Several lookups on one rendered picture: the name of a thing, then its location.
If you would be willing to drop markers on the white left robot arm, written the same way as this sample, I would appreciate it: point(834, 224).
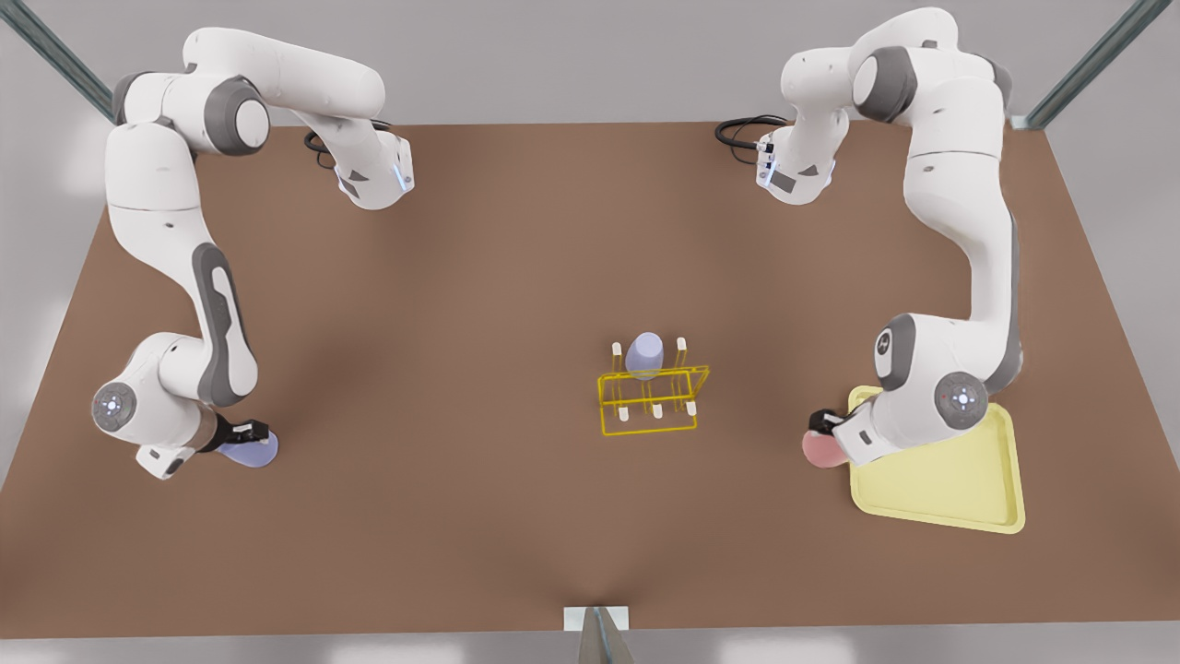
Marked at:
point(954, 184)

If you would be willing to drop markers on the lavender cup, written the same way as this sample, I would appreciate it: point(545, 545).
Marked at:
point(253, 451)
point(644, 355)

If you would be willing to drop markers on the pale yellow tray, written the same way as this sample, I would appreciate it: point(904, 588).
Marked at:
point(949, 480)

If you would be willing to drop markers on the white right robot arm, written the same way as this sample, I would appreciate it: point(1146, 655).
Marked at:
point(152, 184)

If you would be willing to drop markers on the silver frame post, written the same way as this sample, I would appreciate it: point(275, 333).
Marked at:
point(55, 55)
point(597, 634)
point(1088, 65)

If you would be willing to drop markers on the pink cup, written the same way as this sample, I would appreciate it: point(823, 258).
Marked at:
point(820, 449)

